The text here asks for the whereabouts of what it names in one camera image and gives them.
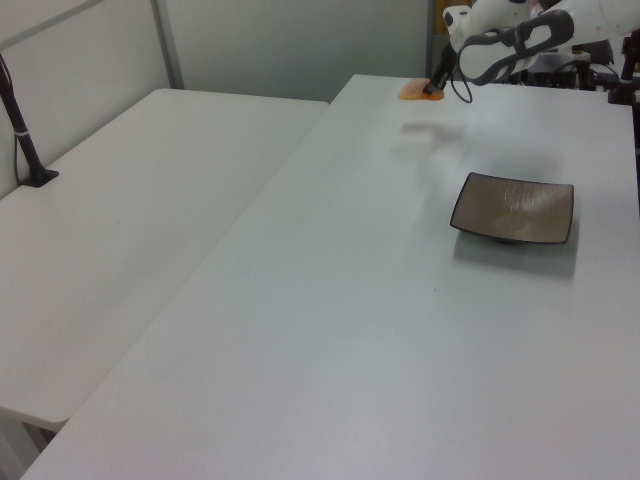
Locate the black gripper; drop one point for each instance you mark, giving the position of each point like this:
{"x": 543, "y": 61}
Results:
{"x": 446, "y": 62}

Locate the orange bread roll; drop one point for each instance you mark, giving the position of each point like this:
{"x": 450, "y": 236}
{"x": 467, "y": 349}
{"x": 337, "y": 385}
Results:
{"x": 415, "y": 92}

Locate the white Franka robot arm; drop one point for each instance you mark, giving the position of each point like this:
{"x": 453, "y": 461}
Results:
{"x": 520, "y": 40}

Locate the square brown ceramic plate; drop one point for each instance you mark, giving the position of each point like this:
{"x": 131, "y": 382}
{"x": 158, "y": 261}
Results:
{"x": 512, "y": 210}

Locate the black clamp stand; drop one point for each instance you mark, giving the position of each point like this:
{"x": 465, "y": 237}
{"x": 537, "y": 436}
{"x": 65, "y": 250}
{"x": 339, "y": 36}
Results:
{"x": 624, "y": 80}

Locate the black pole stand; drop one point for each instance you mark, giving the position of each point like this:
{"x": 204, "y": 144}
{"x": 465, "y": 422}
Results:
{"x": 22, "y": 135}

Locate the narrow aluminium partition post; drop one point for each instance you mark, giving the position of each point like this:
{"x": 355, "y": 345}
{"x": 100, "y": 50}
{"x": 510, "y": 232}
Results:
{"x": 429, "y": 35}

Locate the wide aluminium partition post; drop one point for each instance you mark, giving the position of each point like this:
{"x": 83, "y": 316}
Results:
{"x": 167, "y": 45}

